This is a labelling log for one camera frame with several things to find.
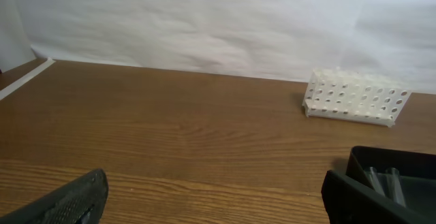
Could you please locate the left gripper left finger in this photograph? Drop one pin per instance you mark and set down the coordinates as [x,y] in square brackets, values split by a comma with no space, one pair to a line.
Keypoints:
[75,200]

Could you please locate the white test tube rack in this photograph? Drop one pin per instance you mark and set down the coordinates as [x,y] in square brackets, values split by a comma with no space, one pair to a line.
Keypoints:
[354,98]

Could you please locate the black tray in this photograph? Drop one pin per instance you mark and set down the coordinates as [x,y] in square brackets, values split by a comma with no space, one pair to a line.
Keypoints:
[402,157]

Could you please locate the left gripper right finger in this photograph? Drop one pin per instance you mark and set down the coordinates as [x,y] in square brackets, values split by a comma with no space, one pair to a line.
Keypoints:
[354,203]

